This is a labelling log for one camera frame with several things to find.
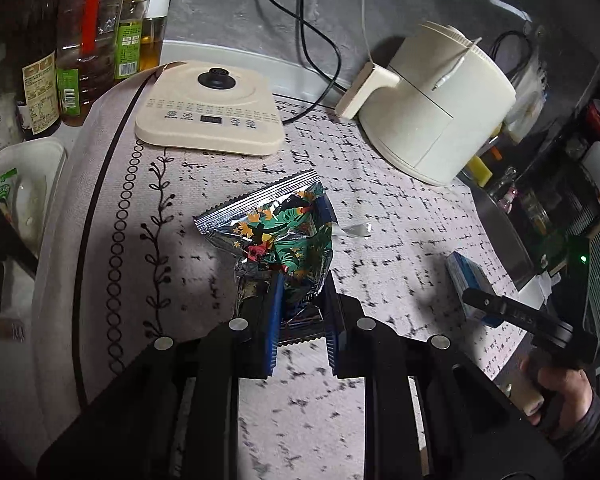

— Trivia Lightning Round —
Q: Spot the yellow-capped green label bottle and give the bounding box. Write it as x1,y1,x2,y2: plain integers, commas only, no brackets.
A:
115,0,156,81

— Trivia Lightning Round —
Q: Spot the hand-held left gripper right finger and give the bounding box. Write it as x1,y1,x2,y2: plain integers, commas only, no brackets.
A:
325,270,563,480

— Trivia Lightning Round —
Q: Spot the blue and white box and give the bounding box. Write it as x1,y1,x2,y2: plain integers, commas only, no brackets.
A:
445,252,496,321

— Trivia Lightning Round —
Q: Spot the dark sauce bottle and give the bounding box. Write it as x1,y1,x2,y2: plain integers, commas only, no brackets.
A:
17,0,63,141

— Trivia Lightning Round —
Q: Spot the oil bottle with red handle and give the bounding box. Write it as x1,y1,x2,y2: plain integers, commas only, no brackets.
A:
56,0,125,127

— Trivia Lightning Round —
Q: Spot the black cable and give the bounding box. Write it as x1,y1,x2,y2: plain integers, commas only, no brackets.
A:
256,0,348,123

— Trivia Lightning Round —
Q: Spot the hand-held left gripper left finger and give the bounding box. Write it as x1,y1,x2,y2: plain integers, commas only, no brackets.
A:
37,277,286,480

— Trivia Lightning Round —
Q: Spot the pink patterned tablecloth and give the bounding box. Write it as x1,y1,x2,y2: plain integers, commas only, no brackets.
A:
30,67,536,480

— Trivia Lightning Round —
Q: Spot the yellow block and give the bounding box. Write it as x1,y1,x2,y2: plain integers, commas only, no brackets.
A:
467,155,495,186

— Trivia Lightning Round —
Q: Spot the silver foil snack packet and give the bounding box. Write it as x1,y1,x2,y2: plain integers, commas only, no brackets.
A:
192,170,338,346

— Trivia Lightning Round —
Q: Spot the person's right forearm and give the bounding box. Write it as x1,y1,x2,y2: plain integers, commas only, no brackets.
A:
545,390,600,461

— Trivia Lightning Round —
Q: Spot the steel sink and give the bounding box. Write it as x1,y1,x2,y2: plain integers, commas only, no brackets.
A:
457,170,536,291

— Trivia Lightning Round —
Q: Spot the clear plastic bag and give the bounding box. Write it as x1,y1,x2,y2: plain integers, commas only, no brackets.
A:
505,50,546,141

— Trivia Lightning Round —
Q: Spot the oil dispenser with white top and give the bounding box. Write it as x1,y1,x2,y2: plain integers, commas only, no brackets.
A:
139,0,186,72

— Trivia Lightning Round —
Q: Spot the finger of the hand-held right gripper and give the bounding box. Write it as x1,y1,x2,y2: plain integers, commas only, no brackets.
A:
462,288,538,333

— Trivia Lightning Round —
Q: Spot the small glass bottle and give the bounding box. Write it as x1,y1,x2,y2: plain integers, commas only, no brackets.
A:
497,167,518,211

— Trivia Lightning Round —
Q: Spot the beige air fryer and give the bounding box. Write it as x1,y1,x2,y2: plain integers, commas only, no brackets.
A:
335,21,517,187

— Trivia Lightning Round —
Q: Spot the person's right hand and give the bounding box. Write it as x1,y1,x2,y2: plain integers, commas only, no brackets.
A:
512,354,596,426

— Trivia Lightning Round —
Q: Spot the beige induction cooker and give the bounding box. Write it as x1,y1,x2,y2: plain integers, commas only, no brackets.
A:
134,60,286,157

